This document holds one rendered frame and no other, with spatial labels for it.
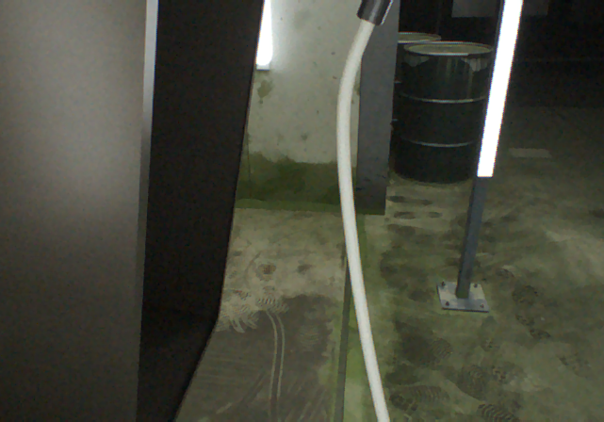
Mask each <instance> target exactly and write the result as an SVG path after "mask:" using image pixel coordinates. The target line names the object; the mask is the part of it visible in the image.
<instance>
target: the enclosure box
mask: <svg viewBox="0 0 604 422"><path fill-rule="evenodd" d="M265 3H266V0H0V422H176V418H177V416H178V414H179V412H180V410H181V407H182V405H183V403H184V400H186V398H187V396H188V392H189V389H190V387H191V385H192V383H193V380H194V378H195V375H196V373H197V370H198V368H199V366H200V363H201V361H202V359H203V357H204V354H205V351H206V349H207V346H208V344H209V342H210V339H211V336H212V334H213V332H214V330H215V328H216V325H217V323H218V320H219V318H220V306H221V299H222V293H223V286H224V279H225V272H226V266H228V259H229V252H230V247H231V240H232V232H233V226H234V219H235V213H236V207H237V194H238V188H239V181H240V174H241V167H242V161H243V155H244V148H245V141H246V135H247V128H248V121H249V115H250V108H251V101H252V95H253V82H254V76H255V69H256V62H257V56H258V49H259V42H260V37H261V29H262V23H263V16H264V9H265Z"/></svg>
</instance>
